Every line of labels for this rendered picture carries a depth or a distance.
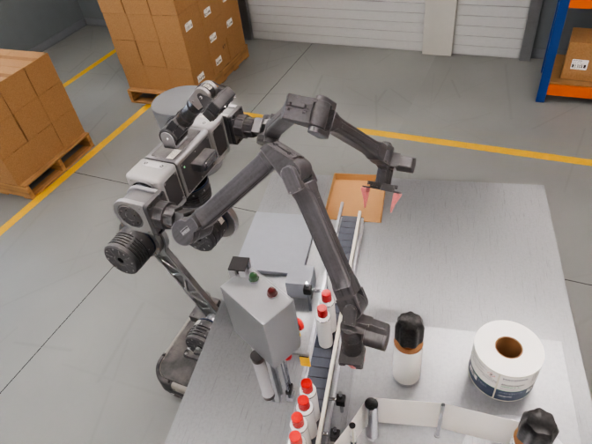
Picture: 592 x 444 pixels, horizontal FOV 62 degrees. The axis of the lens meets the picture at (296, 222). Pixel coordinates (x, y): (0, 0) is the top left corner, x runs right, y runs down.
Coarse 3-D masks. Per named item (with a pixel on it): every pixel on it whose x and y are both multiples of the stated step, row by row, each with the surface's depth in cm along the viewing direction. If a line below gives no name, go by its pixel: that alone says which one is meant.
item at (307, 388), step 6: (306, 378) 144; (300, 384) 143; (306, 384) 143; (312, 384) 144; (300, 390) 146; (306, 390) 143; (312, 390) 145; (312, 396) 145; (312, 402) 146; (318, 408) 152; (318, 414) 154; (318, 420) 155
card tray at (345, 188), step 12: (336, 180) 250; (348, 180) 249; (360, 180) 248; (372, 180) 247; (336, 192) 243; (348, 192) 242; (360, 192) 241; (372, 192) 240; (384, 192) 234; (336, 204) 237; (348, 204) 236; (360, 204) 235; (372, 204) 234; (336, 216) 231; (372, 216) 228
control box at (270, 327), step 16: (256, 272) 124; (224, 288) 121; (240, 288) 121; (256, 288) 120; (240, 304) 117; (256, 304) 117; (272, 304) 116; (288, 304) 116; (240, 320) 124; (256, 320) 114; (272, 320) 114; (288, 320) 119; (240, 336) 132; (256, 336) 121; (272, 336) 117; (288, 336) 122; (272, 352) 120; (288, 352) 126
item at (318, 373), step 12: (348, 216) 223; (348, 228) 217; (348, 240) 212; (348, 252) 207; (336, 312) 185; (312, 360) 172; (324, 360) 171; (312, 372) 168; (324, 372) 168; (324, 384) 165; (324, 420) 156
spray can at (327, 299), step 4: (324, 292) 167; (328, 292) 166; (324, 296) 166; (328, 296) 166; (320, 300) 170; (324, 300) 167; (328, 300) 167; (332, 300) 169; (324, 304) 168; (328, 304) 168; (332, 304) 168; (328, 308) 168; (332, 308) 169; (332, 312) 171; (332, 316) 172; (332, 320) 173; (336, 320) 176; (332, 324) 175; (336, 324) 177; (332, 328) 176; (336, 328) 178; (332, 332) 178
